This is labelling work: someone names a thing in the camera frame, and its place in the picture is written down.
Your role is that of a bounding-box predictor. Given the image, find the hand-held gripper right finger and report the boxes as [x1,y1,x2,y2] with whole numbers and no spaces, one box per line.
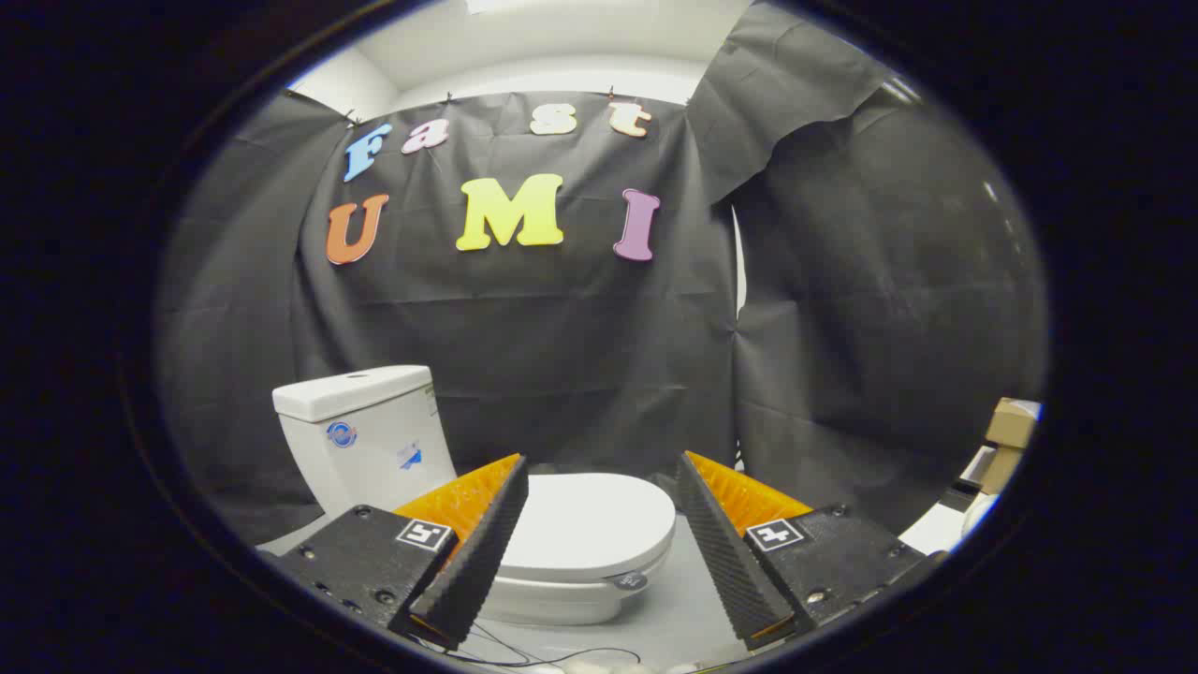
[676,450,948,652]

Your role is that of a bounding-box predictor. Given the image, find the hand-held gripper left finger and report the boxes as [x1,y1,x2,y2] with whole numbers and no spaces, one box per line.
[271,454,531,652]

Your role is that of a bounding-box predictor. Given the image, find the white toilet lid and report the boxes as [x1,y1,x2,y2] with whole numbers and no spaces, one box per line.
[501,472,677,583]

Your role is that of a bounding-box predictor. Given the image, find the white ceramic toilet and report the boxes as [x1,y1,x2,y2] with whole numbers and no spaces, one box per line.
[277,388,673,627]

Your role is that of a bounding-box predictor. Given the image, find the white toilet tank cover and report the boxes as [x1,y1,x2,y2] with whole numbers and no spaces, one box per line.
[272,365,437,424]

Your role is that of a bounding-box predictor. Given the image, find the black backdrop cloth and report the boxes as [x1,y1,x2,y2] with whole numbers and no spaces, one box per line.
[154,0,1049,549]

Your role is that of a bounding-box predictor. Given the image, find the cardboard box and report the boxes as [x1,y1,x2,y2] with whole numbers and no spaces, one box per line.
[957,445,1027,495]
[985,398,1042,449]

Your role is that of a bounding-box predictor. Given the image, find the thin black cable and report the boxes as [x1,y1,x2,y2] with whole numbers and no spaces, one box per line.
[412,616,643,668]

